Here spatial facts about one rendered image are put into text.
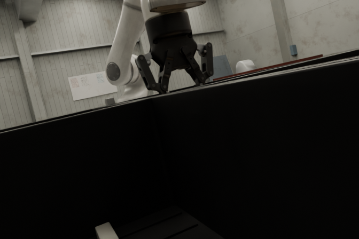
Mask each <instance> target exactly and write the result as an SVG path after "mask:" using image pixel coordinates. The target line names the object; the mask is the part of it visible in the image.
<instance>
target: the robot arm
mask: <svg viewBox="0 0 359 239"><path fill-rule="evenodd" d="M205 3H206V0H123V5H122V11H121V15H120V20H119V23H118V27H117V30H116V34H115V38H114V41H113V44H112V47H111V50H110V53H109V56H108V58H107V62H106V68H105V73H106V78H107V80H108V81H109V83H111V84H112V85H115V86H122V85H124V93H123V95H122V96H121V97H120V98H119V99H118V103H119V102H124V101H128V100H132V99H137V98H141V97H146V96H147V93H148V90H152V91H157V92H159V94H160V95H162V94H167V93H170V91H169V90H168V85H169V78H170V76H171V72H172V71H175V70H177V69H179V70H181V69H185V71H186V72H187V73H188V74H189V75H190V76H191V78H192V79H193V81H194V82H195V83H196V84H195V85H194V87H197V86H202V85H205V81H206V79H208V78H209V77H211V76H213V75H214V67H213V46H212V43H210V42H208V43H206V44H197V43H196V42H195V40H194V39H193V37H192V29H191V24H190V20H189V15H188V11H187V9H190V8H193V7H196V6H200V5H203V4H205ZM145 29H146V31H147V35H148V38H149V43H150V51H149V53H147V54H145V55H142V54H141V55H139V56H136V55H134V54H132V53H133V50H134V47H135V45H136V43H137V41H138V39H139V38H140V36H141V35H142V33H143V32H144V31H145ZM196 51H198V54H199V55H200V56H201V70H200V66H199V65H198V63H197V62H196V60H195V58H194V55H195V53H196ZM151 59H152V60H154V61H155V62H156V63H157V64H158V65H159V73H158V78H159V79H158V83H156V81H155V79H154V77H153V75H152V72H151V70H150V68H149V66H150V65H151Z"/></svg>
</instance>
